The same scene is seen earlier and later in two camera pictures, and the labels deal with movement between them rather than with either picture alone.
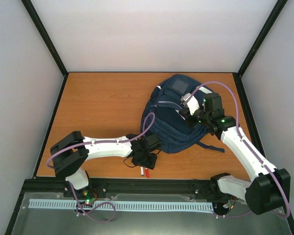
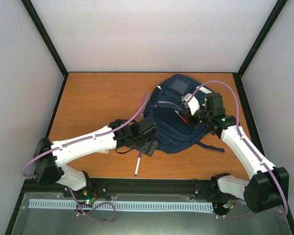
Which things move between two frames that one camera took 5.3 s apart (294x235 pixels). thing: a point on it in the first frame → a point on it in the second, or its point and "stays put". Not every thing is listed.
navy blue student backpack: (164, 112) stays put
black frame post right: (265, 30) stays put
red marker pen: (147, 173) → (183, 119)
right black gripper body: (206, 116) stays put
